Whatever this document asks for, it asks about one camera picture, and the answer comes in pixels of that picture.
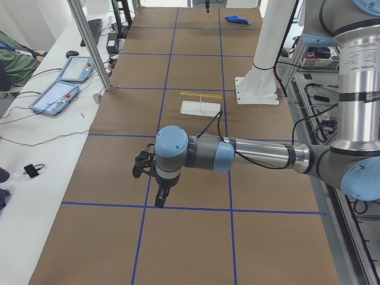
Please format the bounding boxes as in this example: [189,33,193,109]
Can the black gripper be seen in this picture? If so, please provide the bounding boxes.
[155,175,180,208]

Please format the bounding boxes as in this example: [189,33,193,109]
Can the blue towel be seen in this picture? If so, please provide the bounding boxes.
[224,15,251,25]

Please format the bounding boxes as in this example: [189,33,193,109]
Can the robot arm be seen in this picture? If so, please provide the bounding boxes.
[154,1,379,208]

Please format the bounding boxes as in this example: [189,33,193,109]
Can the white wooden towel rack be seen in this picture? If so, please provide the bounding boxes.
[180,91,222,117]

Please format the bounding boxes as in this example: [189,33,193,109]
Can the near teach pendant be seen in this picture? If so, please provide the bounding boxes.
[29,80,79,116]

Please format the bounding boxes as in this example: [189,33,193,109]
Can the teach pendant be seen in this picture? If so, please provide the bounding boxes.
[29,80,79,116]
[57,56,94,83]

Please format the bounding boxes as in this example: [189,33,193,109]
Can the far teach pendant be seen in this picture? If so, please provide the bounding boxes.
[57,56,94,83]

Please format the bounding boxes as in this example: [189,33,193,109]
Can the black power adapter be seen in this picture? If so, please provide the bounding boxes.
[106,32,119,55]

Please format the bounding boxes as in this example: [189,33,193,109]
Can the black computer mouse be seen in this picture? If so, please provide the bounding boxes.
[65,50,79,58]

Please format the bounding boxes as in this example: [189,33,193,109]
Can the black keyboard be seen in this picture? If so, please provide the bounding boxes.
[87,19,102,45]

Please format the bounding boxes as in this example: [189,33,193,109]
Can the person in green shirt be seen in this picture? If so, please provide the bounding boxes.
[1,31,47,91]

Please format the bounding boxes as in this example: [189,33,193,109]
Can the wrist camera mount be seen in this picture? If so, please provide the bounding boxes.
[132,143,156,178]

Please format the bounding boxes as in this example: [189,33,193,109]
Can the small black strap device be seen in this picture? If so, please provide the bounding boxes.
[23,163,46,178]

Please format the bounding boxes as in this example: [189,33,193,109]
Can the white camera mast with base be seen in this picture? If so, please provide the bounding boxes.
[235,0,299,105]

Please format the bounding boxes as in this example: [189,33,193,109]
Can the aluminium frame post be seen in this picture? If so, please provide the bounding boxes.
[67,0,111,91]

